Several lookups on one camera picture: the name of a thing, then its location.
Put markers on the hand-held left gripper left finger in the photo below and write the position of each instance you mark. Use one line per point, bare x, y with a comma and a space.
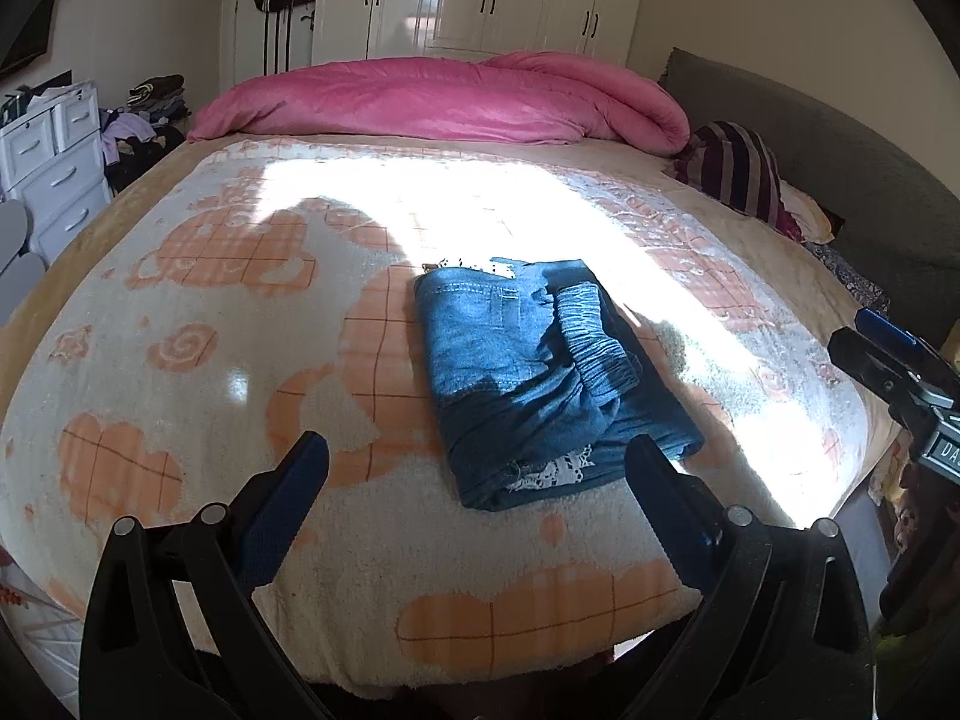
281, 517

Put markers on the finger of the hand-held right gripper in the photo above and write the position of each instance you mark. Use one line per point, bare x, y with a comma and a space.
874, 364
896, 330

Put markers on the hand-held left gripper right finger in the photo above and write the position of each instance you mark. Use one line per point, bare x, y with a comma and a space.
679, 529

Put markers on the blue denim pants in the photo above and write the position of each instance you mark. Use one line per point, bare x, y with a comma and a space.
510, 360

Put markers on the person's right forearm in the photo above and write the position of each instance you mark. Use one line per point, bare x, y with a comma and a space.
919, 671

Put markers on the dark patterned cloth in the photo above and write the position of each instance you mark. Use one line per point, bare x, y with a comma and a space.
851, 274

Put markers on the floral cream pillow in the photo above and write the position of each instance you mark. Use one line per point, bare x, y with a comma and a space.
806, 214

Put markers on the cream orange printed blanket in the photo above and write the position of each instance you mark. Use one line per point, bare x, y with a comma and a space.
225, 360

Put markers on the grey quilted headboard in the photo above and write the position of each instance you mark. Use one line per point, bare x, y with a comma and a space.
825, 127

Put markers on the purple striped pillow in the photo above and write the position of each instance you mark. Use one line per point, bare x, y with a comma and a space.
731, 165

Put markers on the floral bed sheet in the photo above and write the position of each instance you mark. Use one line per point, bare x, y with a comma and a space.
34, 615

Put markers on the grey chair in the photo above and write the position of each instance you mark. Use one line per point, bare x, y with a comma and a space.
15, 255

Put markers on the purple cloth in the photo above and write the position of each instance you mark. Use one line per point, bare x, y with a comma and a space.
124, 136

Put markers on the white drawer unit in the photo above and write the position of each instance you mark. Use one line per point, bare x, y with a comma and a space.
64, 165

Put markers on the folded dark clothes stack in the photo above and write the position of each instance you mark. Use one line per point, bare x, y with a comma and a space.
159, 96

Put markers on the pink duvet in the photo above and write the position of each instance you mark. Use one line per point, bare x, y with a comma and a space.
450, 101

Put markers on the black television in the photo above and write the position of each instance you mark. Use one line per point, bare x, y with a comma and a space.
22, 34

